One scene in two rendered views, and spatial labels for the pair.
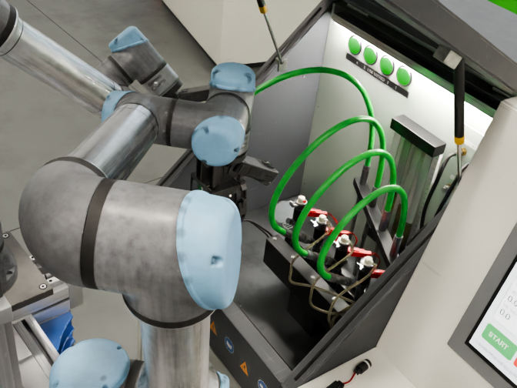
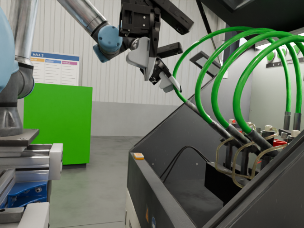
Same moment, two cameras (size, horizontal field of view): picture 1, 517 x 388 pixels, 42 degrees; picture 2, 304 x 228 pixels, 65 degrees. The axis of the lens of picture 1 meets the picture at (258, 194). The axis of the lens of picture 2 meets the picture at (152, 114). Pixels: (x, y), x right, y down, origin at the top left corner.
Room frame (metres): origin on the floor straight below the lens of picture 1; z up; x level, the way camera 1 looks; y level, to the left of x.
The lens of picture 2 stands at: (0.53, -0.19, 1.17)
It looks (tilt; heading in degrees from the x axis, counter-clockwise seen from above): 4 degrees down; 25
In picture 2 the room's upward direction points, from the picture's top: 4 degrees clockwise
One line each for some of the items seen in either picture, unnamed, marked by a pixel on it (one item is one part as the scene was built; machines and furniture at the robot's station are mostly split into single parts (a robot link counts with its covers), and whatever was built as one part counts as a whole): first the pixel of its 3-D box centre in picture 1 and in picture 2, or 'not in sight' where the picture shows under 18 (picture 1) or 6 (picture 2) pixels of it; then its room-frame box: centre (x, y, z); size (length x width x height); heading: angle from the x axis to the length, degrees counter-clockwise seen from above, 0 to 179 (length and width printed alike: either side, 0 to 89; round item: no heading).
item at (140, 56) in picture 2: not in sight; (141, 58); (0.99, 0.06, 1.26); 0.06 x 0.03 x 0.09; 129
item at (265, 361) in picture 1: (209, 308); (150, 204); (1.15, 0.08, 0.87); 0.62 x 0.04 x 0.16; 39
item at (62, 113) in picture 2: not in sight; (56, 124); (3.43, 2.91, 0.65); 0.95 x 0.86 x 1.30; 141
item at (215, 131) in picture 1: (210, 128); not in sight; (0.91, 0.09, 1.52); 0.11 x 0.11 x 0.08; 87
